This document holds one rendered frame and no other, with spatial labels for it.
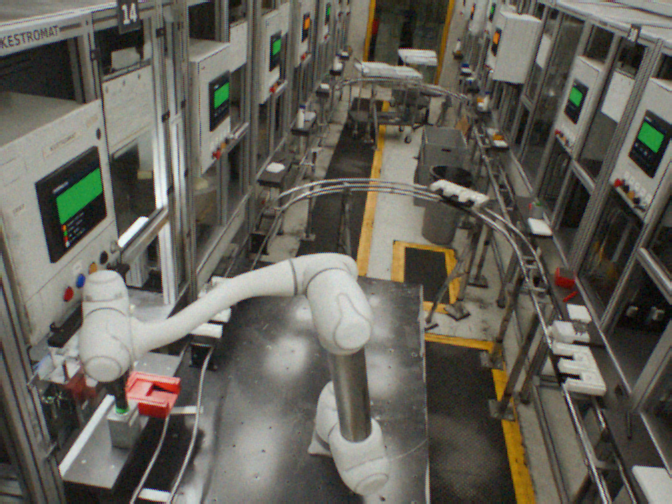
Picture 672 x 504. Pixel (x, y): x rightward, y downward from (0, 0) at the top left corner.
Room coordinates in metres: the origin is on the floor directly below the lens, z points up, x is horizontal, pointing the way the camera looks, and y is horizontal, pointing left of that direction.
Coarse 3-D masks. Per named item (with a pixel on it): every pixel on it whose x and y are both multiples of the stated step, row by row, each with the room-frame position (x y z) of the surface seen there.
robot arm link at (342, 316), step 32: (320, 288) 1.10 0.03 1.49; (352, 288) 1.09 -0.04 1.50; (320, 320) 1.02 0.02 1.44; (352, 320) 1.00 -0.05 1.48; (352, 352) 1.04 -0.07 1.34; (352, 384) 1.06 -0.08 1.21; (352, 416) 1.07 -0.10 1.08; (352, 448) 1.07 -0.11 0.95; (384, 448) 1.11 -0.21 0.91; (352, 480) 1.03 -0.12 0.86; (384, 480) 1.04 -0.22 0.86
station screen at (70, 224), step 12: (84, 168) 1.15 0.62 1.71; (96, 168) 1.20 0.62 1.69; (72, 180) 1.10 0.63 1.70; (60, 192) 1.05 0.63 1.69; (96, 204) 1.18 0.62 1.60; (72, 216) 1.07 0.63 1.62; (84, 216) 1.12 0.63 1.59; (96, 216) 1.17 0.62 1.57; (60, 228) 1.02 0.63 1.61; (72, 228) 1.07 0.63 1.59; (84, 228) 1.11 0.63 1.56; (72, 240) 1.06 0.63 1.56
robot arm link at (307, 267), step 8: (304, 256) 1.24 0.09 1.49; (312, 256) 1.24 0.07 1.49; (320, 256) 1.24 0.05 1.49; (328, 256) 1.24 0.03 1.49; (336, 256) 1.25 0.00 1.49; (344, 256) 1.26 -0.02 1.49; (296, 264) 1.20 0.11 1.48; (304, 264) 1.20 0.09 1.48; (312, 264) 1.20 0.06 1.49; (320, 264) 1.19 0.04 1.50; (328, 264) 1.19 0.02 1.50; (336, 264) 1.20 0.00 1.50; (344, 264) 1.22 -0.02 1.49; (352, 264) 1.24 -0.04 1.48; (296, 272) 1.18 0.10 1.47; (304, 272) 1.18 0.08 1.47; (312, 272) 1.17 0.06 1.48; (320, 272) 1.16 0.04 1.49; (352, 272) 1.22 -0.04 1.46; (296, 280) 1.17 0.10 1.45; (304, 280) 1.17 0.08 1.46; (296, 288) 1.17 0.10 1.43; (304, 288) 1.16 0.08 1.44
